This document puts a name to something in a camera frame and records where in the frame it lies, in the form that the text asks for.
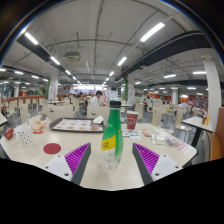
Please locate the flat round red coaster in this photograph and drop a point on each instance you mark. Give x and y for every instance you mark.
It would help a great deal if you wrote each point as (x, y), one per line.
(52, 148)

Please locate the crumpled food wrapper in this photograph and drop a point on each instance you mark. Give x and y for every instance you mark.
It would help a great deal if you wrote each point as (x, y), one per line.
(39, 124)

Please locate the dark food tray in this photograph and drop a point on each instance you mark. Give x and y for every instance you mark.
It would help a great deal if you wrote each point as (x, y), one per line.
(75, 125)

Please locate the ceiling light group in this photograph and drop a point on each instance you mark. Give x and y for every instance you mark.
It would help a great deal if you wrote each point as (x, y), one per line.
(152, 32)

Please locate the clear plastic bag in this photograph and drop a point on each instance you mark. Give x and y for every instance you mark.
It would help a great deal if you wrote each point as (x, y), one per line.
(161, 140)

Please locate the printed paper leaflets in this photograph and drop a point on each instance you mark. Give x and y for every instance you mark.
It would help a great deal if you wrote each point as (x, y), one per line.
(131, 134)

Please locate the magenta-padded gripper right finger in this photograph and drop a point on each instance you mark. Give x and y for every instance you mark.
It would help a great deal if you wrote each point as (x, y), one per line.
(147, 158)

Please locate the ceiling air conditioner unit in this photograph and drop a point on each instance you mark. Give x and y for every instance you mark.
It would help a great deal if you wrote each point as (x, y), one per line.
(72, 57)

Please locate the beige chair group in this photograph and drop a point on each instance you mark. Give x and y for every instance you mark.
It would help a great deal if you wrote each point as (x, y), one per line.
(60, 111)

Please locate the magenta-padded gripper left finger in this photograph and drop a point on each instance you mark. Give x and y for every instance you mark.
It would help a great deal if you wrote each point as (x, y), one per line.
(76, 158)

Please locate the pink printed paper slip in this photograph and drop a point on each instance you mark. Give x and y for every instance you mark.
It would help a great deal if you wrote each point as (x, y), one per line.
(182, 146)

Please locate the green plastic drink bottle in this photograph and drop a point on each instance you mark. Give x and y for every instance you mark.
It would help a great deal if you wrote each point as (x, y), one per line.
(112, 140)

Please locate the person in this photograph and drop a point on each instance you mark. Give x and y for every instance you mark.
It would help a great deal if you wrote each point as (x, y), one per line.
(95, 100)

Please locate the white neighbouring table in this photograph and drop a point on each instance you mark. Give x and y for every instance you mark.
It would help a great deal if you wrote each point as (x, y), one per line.
(197, 122)
(2, 119)

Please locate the small clear sanitizer bottle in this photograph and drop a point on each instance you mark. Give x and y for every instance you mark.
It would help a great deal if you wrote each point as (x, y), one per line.
(28, 121)

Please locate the white crumpled napkin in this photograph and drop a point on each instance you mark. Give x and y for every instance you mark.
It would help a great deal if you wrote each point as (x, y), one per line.
(98, 119)

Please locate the white polka dot mug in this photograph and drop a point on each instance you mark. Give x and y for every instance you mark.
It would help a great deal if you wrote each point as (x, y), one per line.
(24, 135)

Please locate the red paper cup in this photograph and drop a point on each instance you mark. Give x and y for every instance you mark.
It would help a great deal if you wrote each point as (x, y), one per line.
(132, 120)

